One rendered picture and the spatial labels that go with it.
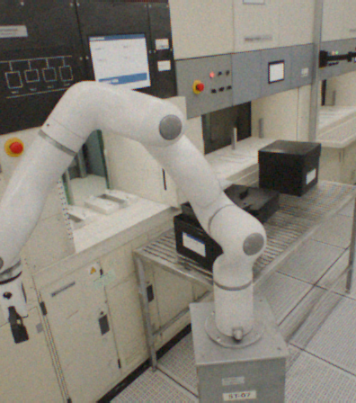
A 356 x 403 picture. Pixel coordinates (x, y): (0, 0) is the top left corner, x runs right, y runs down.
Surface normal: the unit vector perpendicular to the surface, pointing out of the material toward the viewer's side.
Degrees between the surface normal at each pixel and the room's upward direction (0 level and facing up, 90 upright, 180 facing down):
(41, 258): 90
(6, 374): 90
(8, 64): 90
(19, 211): 60
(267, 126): 90
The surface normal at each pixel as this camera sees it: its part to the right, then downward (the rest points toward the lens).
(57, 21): 0.73, 0.20
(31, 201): 0.71, -0.35
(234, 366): 0.04, 0.38
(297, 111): -0.68, 0.33
